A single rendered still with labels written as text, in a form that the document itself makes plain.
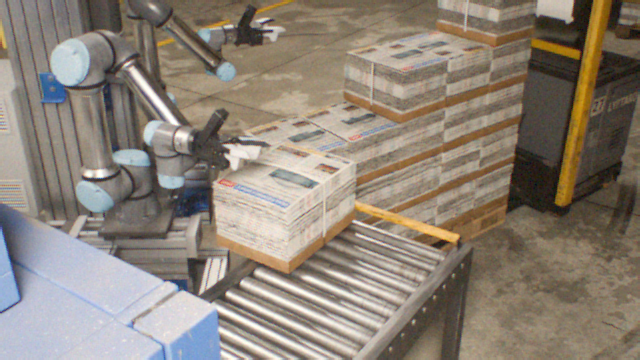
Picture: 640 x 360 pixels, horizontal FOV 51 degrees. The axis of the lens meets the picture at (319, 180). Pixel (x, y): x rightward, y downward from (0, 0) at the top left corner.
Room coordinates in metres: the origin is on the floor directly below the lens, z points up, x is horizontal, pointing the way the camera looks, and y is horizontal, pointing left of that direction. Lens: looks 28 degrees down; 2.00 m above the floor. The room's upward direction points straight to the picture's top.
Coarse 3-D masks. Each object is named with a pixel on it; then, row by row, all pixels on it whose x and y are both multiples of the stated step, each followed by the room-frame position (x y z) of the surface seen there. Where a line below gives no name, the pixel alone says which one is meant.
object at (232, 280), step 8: (240, 264) 1.69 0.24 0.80; (248, 264) 1.69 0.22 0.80; (256, 264) 1.69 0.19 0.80; (264, 264) 1.71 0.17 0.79; (232, 272) 1.65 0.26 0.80; (240, 272) 1.65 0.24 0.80; (248, 272) 1.65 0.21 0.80; (224, 280) 1.61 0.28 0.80; (232, 280) 1.61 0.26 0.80; (240, 280) 1.62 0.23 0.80; (216, 288) 1.57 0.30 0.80; (224, 288) 1.57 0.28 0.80; (200, 296) 1.54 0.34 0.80; (208, 296) 1.54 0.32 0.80; (216, 296) 1.54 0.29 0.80; (224, 296) 1.56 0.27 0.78
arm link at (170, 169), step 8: (160, 160) 1.69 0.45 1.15; (168, 160) 1.69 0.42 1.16; (176, 160) 1.70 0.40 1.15; (184, 160) 1.74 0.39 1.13; (192, 160) 1.76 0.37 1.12; (160, 168) 1.70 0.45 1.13; (168, 168) 1.69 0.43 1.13; (176, 168) 1.70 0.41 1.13; (184, 168) 1.73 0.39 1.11; (160, 176) 1.70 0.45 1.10; (168, 176) 1.69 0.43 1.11; (176, 176) 1.70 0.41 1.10; (184, 176) 1.72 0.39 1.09; (160, 184) 1.70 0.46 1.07; (168, 184) 1.69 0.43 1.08; (176, 184) 1.70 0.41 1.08
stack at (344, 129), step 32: (480, 96) 3.02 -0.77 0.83; (256, 128) 2.65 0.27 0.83; (288, 128) 2.65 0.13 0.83; (320, 128) 2.66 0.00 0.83; (352, 128) 2.65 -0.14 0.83; (384, 128) 2.65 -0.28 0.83; (416, 128) 2.76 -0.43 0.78; (448, 128) 2.89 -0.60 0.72; (480, 128) 3.03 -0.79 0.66; (352, 160) 2.53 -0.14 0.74; (384, 160) 2.64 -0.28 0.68; (448, 160) 2.90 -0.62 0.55; (384, 192) 2.64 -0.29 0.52; (416, 192) 2.77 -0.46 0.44; (448, 192) 2.92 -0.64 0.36; (384, 224) 2.65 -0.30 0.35
